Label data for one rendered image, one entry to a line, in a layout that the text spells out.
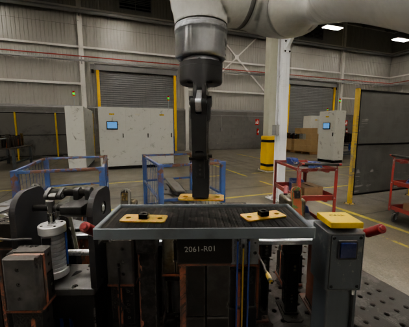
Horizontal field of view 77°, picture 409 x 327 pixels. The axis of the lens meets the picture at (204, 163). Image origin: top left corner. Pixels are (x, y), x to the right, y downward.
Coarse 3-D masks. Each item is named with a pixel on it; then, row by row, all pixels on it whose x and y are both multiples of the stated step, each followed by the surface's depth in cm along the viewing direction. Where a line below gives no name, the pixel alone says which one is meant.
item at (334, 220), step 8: (320, 216) 51; (328, 216) 50; (336, 216) 50; (344, 216) 50; (352, 216) 50; (328, 224) 47; (336, 224) 46; (344, 224) 46; (352, 224) 46; (360, 224) 46
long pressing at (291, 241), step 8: (80, 224) 88; (312, 224) 88; (80, 232) 80; (160, 240) 75; (264, 240) 75; (272, 240) 75; (280, 240) 75; (288, 240) 75; (296, 240) 75; (304, 240) 76
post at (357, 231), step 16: (320, 224) 51; (320, 240) 49; (336, 240) 46; (352, 240) 46; (320, 256) 50; (336, 256) 47; (320, 272) 50; (336, 272) 47; (352, 272) 47; (320, 288) 51; (336, 288) 48; (352, 288) 48; (320, 304) 51; (336, 304) 49; (352, 304) 48; (320, 320) 51; (336, 320) 49; (352, 320) 49
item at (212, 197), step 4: (180, 196) 48; (184, 196) 48; (188, 196) 48; (212, 196) 48; (216, 196) 48; (220, 196) 48; (188, 200) 46; (192, 200) 46; (196, 200) 46; (200, 200) 46; (204, 200) 46; (208, 200) 46; (212, 200) 46; (216, 200) 46; (220, 200) 46
